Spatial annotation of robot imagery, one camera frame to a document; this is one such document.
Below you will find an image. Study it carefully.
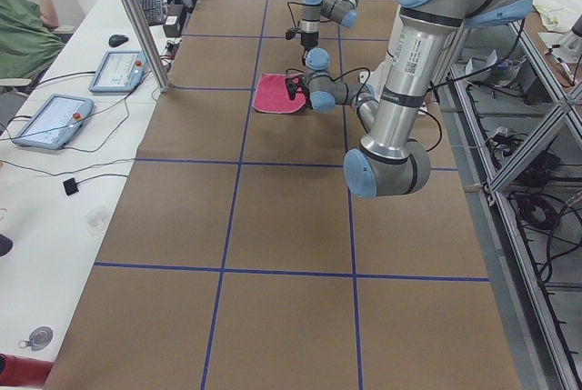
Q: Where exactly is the aluminium frame rail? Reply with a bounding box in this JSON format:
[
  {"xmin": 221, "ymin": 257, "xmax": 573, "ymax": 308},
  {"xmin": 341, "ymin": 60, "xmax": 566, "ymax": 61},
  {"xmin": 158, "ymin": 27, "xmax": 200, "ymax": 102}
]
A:
[{"xmin": 447, "ymin": 21, "xmax": 582, "ymax": 390}]

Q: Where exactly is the aluminium frame post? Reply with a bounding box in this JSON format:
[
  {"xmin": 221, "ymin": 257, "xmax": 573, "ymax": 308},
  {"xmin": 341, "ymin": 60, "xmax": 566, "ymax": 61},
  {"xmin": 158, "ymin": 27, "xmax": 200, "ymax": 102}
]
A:
[{"xmin": 121, "ymin": 0, "xmax": 169, "ymax": 93}]

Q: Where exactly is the red object at edge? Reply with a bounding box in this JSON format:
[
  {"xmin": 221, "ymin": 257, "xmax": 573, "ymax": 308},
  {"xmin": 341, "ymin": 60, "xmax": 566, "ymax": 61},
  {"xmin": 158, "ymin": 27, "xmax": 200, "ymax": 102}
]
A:
[{"xmin": 0, "ymin": 354, "xmax": 54, "ymax": 388}]

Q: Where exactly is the blue teach pendant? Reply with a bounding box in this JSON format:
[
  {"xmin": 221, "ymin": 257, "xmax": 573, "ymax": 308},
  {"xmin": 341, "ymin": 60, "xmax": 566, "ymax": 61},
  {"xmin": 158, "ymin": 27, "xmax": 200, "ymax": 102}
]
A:
[
  {"xmin": 12, "ymin": 94, "xmax": 94, "ymax": 150},
  {"xmin": 88, "ymin": 50, "xmax": 147, "ymax": 94}
]

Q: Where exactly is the person in green shirt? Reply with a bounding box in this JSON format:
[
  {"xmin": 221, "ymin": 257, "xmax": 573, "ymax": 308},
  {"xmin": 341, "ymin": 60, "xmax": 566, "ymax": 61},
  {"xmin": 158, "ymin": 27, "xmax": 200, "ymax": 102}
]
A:
[{"xmin": 1, "ymin": 0, "xmax": 65, "ymax": 84}]

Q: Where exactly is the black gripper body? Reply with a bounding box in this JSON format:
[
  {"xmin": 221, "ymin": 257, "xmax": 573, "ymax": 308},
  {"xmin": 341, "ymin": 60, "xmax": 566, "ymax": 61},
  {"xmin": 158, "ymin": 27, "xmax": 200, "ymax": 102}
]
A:
[
  {"xmin": 302, "ymin": 88, "xmax": 312, "ymax": 109},
  {"xmin": 301, "ymin": 31, "xmax": 317, "ymax": 49}
]

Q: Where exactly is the round metal disc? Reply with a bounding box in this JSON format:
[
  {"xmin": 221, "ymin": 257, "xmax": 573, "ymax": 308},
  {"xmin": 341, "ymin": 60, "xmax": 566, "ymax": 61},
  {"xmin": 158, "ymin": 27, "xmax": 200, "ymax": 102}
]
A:
[{"xmin": 18, "ymin": 325, "xmax": 54, "ymax": 352}]

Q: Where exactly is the near blue teach pendant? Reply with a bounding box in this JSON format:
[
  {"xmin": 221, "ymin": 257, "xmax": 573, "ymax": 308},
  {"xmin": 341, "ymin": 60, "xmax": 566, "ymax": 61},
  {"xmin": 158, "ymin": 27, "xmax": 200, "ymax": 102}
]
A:
[{"xmin": 12, "ymin": 94, "xmax": 94, "ymax": 150}]

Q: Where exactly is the black keyboard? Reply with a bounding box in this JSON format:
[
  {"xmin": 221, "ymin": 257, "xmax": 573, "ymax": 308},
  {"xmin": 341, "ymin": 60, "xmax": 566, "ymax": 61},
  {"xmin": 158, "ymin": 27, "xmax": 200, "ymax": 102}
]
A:
[{"xmin": 138, "ymin": 0, "xmax": 166, "ymax": 25}]

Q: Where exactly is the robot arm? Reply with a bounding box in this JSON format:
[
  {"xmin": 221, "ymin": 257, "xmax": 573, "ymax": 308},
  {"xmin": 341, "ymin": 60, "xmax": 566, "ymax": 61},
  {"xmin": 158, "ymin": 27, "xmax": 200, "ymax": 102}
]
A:
[
  {"xmin": 302, "ymin": 0, "xmax": 533, "ymax": 198},
  {"xmin": 286, "ymin": 0, "xmax": 360, "ymax": 65}
]

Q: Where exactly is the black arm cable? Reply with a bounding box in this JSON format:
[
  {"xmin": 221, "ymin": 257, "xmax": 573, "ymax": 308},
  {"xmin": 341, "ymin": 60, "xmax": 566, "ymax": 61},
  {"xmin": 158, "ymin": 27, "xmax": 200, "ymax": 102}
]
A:
[
  {"xmin": 285, "ymin": 66, "xmax": 444, "ymax": 155},
  {"xmin": 286, "ymin": 0, "xmax": 305, "ymax": 36}
]

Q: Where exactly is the black computer mouse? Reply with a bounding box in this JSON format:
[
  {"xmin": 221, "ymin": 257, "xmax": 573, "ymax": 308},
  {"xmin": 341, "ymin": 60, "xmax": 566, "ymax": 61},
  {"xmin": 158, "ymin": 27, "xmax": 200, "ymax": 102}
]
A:
[{"xmin": 108, "ymin": 34, "xmax": 129, "ymax": 48}]

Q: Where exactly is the black box with label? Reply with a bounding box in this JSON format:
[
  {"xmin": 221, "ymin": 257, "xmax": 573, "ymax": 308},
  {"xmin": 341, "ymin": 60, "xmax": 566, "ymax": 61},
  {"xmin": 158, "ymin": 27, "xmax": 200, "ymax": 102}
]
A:
[{"xmin": 163, "ymin": 4, "xmax": 186, "ymax": 38}]

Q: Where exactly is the far blue teach pendant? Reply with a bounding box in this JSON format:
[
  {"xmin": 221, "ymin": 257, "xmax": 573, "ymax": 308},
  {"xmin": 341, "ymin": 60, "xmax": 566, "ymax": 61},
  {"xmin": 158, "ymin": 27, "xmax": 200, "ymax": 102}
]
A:
[{"xmin": 88, "ymin": 50, "xmax": 147, "ymax": 94}]

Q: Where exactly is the pink and grey towel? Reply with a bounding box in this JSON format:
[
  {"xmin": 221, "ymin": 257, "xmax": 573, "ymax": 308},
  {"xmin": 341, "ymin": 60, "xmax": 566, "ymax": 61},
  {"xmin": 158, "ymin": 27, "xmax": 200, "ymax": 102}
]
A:
[{"xmin": 253, "ymin": 74, "xmax": 306, "ymax": 114}]

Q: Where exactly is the small black square puck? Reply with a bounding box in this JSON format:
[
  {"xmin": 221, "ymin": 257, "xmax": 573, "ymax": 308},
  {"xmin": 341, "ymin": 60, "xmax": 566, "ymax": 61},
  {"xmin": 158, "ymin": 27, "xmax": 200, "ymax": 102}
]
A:
[{"xmin": 63, "ymin": 177, "xmax": 79, "ymax": 196}]

